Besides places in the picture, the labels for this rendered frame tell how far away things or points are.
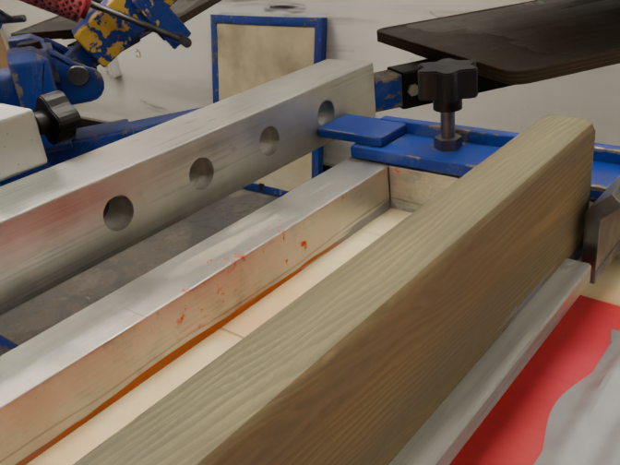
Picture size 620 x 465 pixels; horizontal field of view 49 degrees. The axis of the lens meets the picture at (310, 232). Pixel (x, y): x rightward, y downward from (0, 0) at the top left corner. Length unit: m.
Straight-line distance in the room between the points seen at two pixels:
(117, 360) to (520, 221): 0.20
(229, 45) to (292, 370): 2.90
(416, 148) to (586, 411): 0.25
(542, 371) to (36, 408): 0.24
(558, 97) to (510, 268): 2.08
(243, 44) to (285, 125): 2.50
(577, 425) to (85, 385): 0.23
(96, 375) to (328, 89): 0.30
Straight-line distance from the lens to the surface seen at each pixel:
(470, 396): 0.28
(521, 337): 0.31
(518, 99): 2.43
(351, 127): 0.54
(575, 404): 0.34
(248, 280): 0.41
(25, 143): 0.45
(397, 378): 0.24
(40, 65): 0.84
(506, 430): 0.33
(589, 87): 2.33
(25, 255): 0.40
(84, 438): 0.36
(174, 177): 0.45
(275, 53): 2.89
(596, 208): 0.37
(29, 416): 0.34
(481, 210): 0.27
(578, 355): 0.37
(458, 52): 1.03
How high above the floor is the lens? 1.18
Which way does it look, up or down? 27 degrees down
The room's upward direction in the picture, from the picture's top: 7 degrees counter-clockwise
